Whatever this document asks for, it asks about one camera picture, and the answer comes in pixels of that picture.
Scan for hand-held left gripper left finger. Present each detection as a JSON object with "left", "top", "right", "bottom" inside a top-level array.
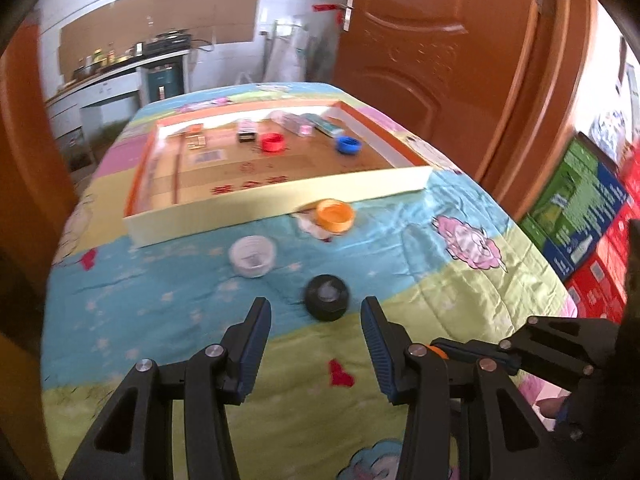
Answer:
[{"left": 62, "top": 296, "right": 273, "bottom": 480}]

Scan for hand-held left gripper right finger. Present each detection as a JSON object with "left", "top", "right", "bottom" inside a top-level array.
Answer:
[{"left": 360, "top": 296, "right": 563, "bottom": 480}]

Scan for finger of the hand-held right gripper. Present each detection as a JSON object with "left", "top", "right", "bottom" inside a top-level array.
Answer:
[
  {"left": 499, "top": 315, "right": 623, "bottom": 393},
  {"left": 429, "top": 338, "right": 521, "bottom": 376}
]

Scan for black bottle cap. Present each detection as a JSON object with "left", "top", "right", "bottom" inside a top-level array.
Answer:
[{"left": 304, "top": 274, "right": 350, "bottom": 322}]

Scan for white bottle cap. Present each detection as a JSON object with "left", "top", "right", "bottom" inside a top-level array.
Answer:
[{"left": 228, "top": 236, "right": 277, "bottom": 278}]

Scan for orange-rimmed white box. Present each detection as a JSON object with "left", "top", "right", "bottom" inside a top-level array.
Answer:
[{"left": 123, "top": 100, "right": 435, "bottom": 248}]

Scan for orange bottle cap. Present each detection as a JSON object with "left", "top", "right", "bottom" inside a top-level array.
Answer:
[{"left": 315, "top": 199, "right": 356, "bottom": 233}]

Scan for clear plastic case pink end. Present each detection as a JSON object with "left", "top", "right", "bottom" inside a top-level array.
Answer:
[{"left": 271, "top": 110, "right": 315, "bottom": 137}]

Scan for teal packet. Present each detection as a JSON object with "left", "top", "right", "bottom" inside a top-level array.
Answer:
[{"left": 302, "top": 112, "right": 346, "bottom": 137}]

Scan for person's right hand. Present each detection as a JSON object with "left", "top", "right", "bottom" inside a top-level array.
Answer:
[{"left": 536, "top": 396, "right": 572, "bottom": 420}]

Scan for printed cartoon sheep blanket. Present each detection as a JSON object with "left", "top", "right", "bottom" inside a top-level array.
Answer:
[{"left": 40, "top": 81, "right": 578, "bottom": 480}]

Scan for red carton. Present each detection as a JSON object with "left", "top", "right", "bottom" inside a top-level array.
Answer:
[{"left": 565, "top": 210, "right": 640, "bottom": 321}]

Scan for green carton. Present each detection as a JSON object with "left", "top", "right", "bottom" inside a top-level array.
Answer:
[{"left": 520, "top": 132, "right": 628, "bottom": 281}]

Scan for brown cardboard liner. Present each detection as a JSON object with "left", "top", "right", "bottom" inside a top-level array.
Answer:
[{"left": 150, "top": 115, "right": 396, "bottom": 206}]

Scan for blue white package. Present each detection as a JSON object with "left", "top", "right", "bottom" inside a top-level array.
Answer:
[{"left": 589, "top": 107, "right": 631, "bottom": 161}]

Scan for brown wooden door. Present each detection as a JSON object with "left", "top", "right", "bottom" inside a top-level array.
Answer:
[{"left": 332, "top": 0, "right": 598, "bottom": 221}]

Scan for white plastic sack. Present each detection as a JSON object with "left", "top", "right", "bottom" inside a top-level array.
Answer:
[{"left": 262, "top": 20, "right": 341, "bottom": 83}]

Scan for kitchen counter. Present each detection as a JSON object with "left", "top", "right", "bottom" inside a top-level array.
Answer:
[{"left": 45, "top": 50, "right": 193, "bottom": 146}]

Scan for orange wooden door leaf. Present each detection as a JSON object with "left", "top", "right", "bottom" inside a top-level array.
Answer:
[{"left": 0, "top": 20, "right": 83, "bottom": 480}]

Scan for black gas stove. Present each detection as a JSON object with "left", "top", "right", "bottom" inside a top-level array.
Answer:
[{"left": 145, "top": 32, "right": 193, "bottom": 56}]

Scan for metal door handle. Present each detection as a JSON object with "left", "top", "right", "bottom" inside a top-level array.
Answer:
[{"left": 312, "top": 0, "right": 356, "bottom": 33}]

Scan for cardboard wall sheets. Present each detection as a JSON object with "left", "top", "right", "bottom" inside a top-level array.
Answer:
[{"left": 59, "top": 0, "right": 262, "bottom": 83}]

